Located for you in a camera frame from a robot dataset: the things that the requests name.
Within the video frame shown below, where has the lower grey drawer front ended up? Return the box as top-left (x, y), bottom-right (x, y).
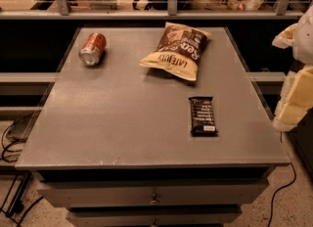
top-left (67, 207), bottom-right (242, 227)

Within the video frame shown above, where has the black cables left floor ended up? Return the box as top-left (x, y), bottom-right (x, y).
top-left (0, 113), bottom-right (45, 227)

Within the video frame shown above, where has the dark chocolate bar wrapper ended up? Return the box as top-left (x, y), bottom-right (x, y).
top-left (189, 96), bottom-right (218, 136)

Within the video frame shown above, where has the grey drawer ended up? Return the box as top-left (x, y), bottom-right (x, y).
top-left (67, 207), bottom-right (242, 227)
top-left (37, 179), bottom-right (268, 208)

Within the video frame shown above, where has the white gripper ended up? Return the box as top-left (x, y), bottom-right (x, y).
top-left (272, 6), bottom-right (313, 132)

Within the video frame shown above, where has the orange soda can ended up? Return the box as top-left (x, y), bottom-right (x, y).
top-left (78, 32), bottom-right (107, 66)

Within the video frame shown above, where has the grey cabinet with drawers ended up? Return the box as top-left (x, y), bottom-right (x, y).
top-left (17, 27), bottom-right (289, 213)

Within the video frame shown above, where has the black cable right floor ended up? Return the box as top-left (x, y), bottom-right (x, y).
top-left (266, 132), bottom-right (297, 227)

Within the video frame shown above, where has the chips bag brown and cream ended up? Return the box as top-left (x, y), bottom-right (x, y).
top-left (140, 23), bottom-right (211, 81)

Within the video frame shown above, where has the upper grey drawer front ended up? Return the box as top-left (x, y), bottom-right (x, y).
top-left (37, 179), bottom-right (268, 208)

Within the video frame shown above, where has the grey metal shelf rail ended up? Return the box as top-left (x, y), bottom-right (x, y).
top-left (0, 0), bottom-right (313, 20)

